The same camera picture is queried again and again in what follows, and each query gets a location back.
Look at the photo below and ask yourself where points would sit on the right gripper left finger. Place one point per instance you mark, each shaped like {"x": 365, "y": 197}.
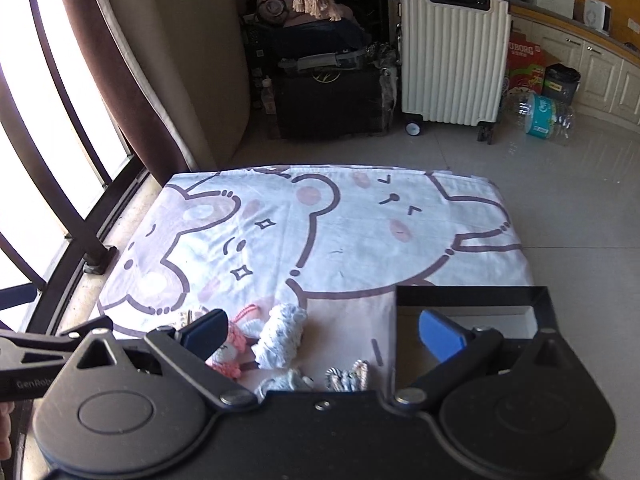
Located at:
{"x": 185, "y": 352}

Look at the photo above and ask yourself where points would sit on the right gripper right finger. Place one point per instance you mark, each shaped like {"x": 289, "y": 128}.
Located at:
{"x": 435, "y": 355}

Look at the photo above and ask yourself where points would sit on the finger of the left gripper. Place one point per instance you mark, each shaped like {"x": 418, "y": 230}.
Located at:
{"x": 102, "y": 324}

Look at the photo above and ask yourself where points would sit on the pink crochet bunny doll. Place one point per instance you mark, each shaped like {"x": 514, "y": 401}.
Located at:
{"x": 244, "y": 329}

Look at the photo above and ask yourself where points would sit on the white crochet yarn bundle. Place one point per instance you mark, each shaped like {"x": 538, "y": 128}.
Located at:
{"x": 280, "y": 338}

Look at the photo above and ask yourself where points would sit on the grey blue crochet elephant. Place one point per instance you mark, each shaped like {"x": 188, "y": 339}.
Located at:
{"x": 290, "y": 381}

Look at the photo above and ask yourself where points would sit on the person's left hand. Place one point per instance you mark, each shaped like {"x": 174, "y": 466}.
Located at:
{"x": 6, "y": 410}

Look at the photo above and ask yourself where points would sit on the black cardboard box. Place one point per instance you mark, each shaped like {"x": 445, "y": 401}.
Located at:
{"x": 518, "y": 312}

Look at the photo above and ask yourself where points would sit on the black window railing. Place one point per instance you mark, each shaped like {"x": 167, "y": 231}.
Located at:
{"x": 67, "y": 172}

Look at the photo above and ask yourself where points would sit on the cartoon bear bed sheet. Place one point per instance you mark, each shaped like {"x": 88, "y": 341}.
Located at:
{"x": 334, "y": 241}

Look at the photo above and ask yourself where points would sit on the water bottle pack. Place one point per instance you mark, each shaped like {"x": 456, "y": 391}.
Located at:
{"x": 541, "y": 117}

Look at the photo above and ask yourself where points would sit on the black trash bin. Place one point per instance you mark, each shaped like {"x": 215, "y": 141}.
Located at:
{"x": 561, "y": 83}

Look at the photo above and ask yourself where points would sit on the brown curtain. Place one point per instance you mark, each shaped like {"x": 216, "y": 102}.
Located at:
{"x": 173, "y": 75}

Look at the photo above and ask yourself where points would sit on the red cardboard box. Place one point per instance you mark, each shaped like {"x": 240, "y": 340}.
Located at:
{"x": 525, "y": 65}

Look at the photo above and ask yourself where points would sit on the black luggage bag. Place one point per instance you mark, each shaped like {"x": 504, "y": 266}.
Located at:
{"x": 323, "y": 80}

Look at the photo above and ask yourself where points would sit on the white ribbed suitcase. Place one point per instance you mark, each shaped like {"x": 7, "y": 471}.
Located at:
{"x": 453, "y": 62}

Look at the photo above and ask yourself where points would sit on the white cabinet row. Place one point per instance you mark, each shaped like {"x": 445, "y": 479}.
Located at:
{"x": 609, "y": 88}

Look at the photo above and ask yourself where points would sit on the white air purifier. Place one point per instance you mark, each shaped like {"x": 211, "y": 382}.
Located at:
{"x": 598, "y": 16}

